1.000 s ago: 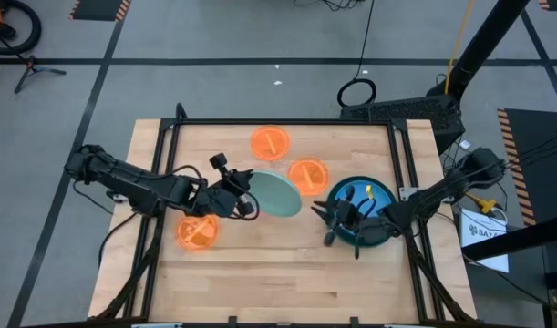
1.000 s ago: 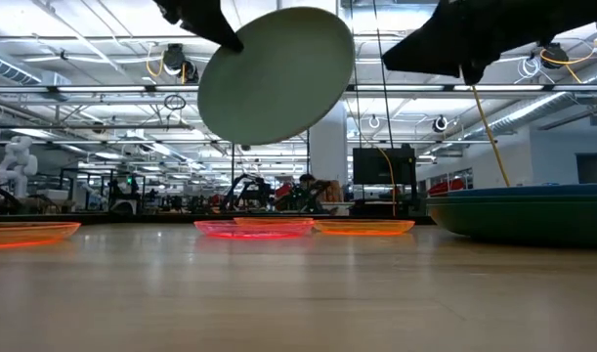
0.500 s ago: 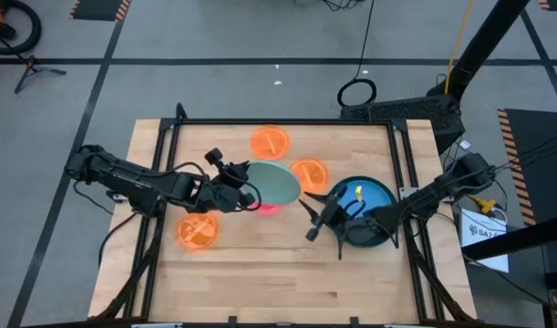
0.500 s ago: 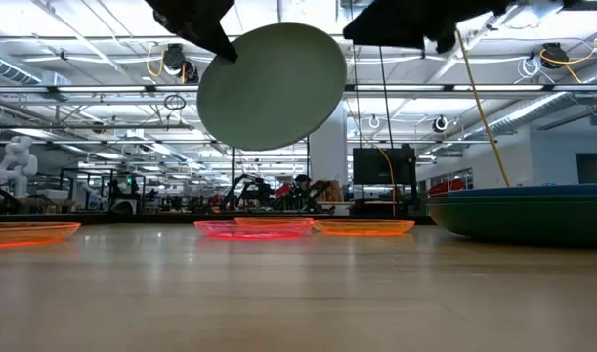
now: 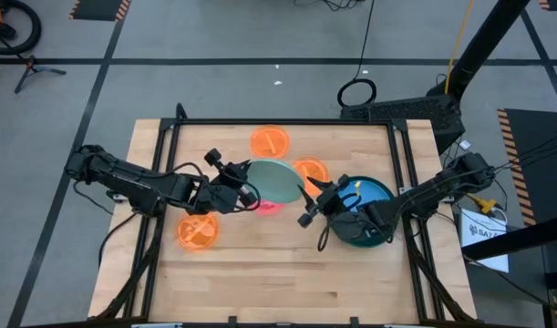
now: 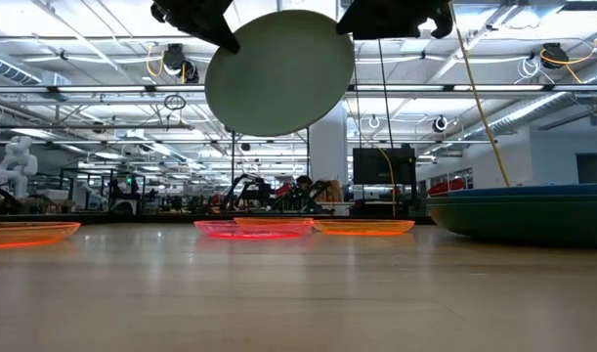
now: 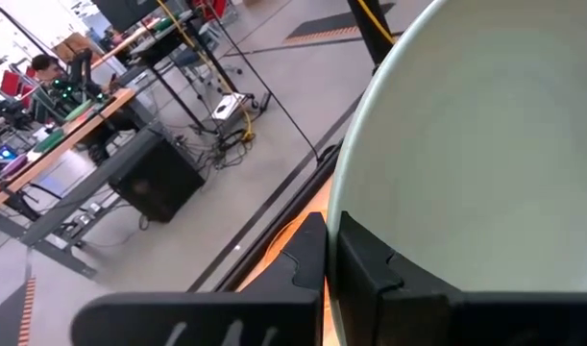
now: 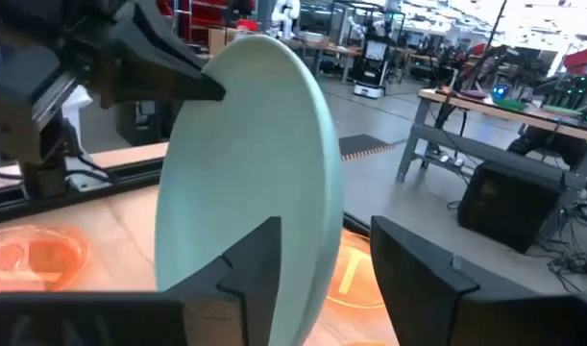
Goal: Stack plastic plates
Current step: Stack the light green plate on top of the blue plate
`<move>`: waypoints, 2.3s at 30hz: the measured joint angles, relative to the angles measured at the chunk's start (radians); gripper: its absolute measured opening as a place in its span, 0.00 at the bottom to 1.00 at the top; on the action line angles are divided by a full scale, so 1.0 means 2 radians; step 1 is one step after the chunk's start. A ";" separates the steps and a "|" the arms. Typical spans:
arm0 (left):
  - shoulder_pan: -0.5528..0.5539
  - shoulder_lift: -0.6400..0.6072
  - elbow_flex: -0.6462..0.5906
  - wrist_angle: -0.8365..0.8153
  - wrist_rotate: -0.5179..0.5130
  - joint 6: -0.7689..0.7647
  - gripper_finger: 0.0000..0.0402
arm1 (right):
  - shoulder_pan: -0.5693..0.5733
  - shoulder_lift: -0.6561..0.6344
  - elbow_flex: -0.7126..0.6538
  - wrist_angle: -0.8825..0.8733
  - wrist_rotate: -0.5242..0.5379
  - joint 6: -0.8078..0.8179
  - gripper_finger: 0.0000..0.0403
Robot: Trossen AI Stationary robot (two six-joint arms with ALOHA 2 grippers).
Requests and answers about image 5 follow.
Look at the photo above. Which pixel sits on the black tripod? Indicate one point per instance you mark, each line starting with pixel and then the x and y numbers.
pixel 31 67

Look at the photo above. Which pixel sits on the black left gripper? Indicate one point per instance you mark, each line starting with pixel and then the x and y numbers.
pixel 219 196

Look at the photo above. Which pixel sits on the light green plastic plate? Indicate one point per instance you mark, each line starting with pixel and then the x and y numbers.
pixel 278 182

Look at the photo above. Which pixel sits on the black round pole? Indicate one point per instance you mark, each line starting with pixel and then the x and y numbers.
pixel 483 41

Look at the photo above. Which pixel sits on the pink translucent plastic plate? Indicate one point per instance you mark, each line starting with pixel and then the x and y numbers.
pixel 269 209

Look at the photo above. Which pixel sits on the small white tag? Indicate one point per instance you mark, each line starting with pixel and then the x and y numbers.
pixel 465 144

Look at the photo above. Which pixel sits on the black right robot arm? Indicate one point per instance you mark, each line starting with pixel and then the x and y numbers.
pixel 424 196

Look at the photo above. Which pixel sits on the black aluminium table frame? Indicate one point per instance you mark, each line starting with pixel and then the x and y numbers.
pixel 282 121

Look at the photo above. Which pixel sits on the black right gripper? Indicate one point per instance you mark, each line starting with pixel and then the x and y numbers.
pixel 330 202

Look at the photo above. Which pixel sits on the blue plastic plate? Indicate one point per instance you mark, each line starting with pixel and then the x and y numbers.
pixel 378 193

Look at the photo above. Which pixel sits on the black hazard-striped floor mat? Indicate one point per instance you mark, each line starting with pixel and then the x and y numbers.
pixel 533 150
pixel 556 3
pixel 95 9

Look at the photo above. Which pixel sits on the white printed cardboard box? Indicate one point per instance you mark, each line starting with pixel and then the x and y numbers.
pixel 483 237

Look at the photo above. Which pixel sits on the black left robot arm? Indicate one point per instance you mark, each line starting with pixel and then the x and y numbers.
pixel 132 180

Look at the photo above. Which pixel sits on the black support beam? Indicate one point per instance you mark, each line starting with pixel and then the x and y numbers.
pixel 515 239

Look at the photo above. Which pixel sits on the orange translucent plastic plate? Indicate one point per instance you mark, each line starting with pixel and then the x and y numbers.
pixel 315 170
pixel 198 232
pixel 260 143

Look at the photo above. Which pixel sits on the dark green plastic plate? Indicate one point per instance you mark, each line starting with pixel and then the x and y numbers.
pixel 371 243

